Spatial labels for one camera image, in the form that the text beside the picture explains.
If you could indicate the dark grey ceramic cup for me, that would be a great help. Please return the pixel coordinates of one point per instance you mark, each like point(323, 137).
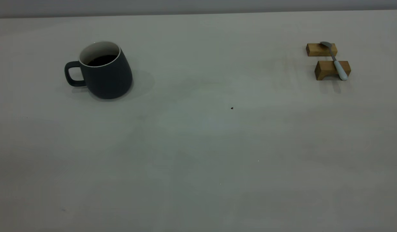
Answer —
point(108, 80)

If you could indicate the flat rectangular wooden block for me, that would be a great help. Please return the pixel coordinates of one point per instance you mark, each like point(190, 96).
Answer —
point(314, 50)

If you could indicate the arched wooden block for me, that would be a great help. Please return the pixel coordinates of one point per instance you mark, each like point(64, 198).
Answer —
point(324, 67)

